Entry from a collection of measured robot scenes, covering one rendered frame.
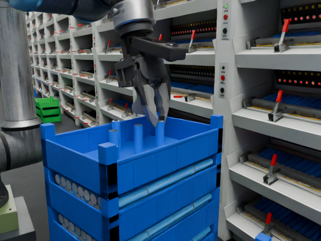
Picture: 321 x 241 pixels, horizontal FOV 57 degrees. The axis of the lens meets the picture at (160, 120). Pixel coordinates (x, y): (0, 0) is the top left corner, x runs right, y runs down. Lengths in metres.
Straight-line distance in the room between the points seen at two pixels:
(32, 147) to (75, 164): 0.75
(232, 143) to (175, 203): 0.55
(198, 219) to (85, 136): 0.29
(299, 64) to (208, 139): 0.37
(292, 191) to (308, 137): 0.18
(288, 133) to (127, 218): 0.56
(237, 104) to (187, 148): 0.52
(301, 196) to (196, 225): 0.39
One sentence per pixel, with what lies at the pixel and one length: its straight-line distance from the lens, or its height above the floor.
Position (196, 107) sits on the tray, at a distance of 1.18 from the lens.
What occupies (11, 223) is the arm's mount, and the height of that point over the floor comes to 0.09.
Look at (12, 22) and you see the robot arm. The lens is 1.21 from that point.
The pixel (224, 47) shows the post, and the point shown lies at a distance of 1.04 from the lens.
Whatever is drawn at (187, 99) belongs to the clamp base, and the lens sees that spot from 1.23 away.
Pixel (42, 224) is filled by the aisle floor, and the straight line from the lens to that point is 1.38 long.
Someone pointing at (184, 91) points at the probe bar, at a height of 0.52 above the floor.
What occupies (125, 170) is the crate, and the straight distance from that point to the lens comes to 0.44.
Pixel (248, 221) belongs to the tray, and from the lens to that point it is 1.15.
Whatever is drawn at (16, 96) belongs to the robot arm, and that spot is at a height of 0.53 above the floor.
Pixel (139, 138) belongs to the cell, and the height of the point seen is 0.52.
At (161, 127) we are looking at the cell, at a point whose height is 0.53.
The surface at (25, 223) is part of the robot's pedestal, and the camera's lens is 1.29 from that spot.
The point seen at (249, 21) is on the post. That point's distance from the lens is 1.05.
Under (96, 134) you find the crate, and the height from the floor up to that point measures 0.52.
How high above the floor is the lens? 0.68
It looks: 13 degrees down
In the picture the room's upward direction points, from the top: straight up
